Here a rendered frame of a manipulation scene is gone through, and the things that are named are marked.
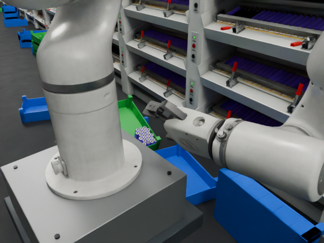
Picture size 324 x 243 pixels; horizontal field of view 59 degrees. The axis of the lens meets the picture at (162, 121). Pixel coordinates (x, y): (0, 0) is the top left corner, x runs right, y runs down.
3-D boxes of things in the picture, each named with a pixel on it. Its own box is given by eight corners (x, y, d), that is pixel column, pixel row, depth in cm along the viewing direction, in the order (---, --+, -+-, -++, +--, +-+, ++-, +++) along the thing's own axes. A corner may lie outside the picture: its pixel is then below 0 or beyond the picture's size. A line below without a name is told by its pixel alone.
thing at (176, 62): (188, 78, 130) (181, 51, 121) (128, 50, 175) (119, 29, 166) (221, 56, 135) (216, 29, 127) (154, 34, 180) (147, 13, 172)
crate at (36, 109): (21, 123, 154) (18, 109, 151) (25, 107, 171) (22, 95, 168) (79, 115, 163) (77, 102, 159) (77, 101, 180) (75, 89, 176)
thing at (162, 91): (187, 117, 139) (179, 95, 131) (129, 81, 184) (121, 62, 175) (217, 95, 145) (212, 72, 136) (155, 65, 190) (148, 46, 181)
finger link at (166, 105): (175, 108, 47) (153, 103, 51) (197, 133, 51) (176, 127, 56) (179, 102, 47) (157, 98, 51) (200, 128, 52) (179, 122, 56)
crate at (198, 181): (219, 196, 105) (221, 179, 101) (169, 214, 97) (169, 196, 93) (180, 154, 129) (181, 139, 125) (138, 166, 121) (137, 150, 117)
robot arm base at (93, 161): (62, 217, 46) (33, 116, 37) (35, 159, 60) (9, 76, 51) (160, 172, 55) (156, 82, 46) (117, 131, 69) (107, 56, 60)
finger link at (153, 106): (158, 112, 50) (134, 105, 55) (167, 122, 52) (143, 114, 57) (168, 98, 51) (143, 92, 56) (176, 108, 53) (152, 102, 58)
